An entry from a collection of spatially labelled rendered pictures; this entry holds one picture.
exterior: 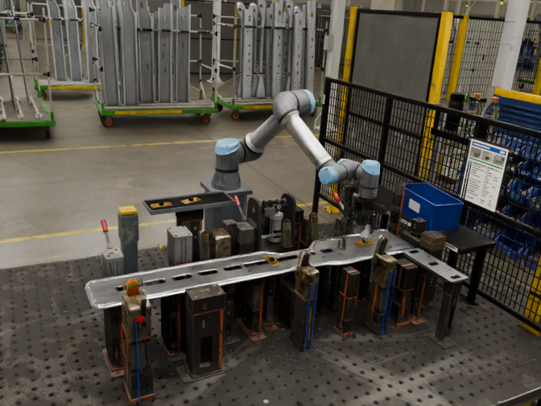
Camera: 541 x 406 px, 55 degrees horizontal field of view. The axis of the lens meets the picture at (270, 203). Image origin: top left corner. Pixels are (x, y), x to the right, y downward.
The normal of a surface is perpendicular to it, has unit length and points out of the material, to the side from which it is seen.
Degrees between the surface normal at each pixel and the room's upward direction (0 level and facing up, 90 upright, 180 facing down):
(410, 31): 89
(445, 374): 0
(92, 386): 0
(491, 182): 90
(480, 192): 90
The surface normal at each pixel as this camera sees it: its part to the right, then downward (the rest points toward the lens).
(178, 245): 0.47, 0.34
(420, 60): -0.89, 0.11
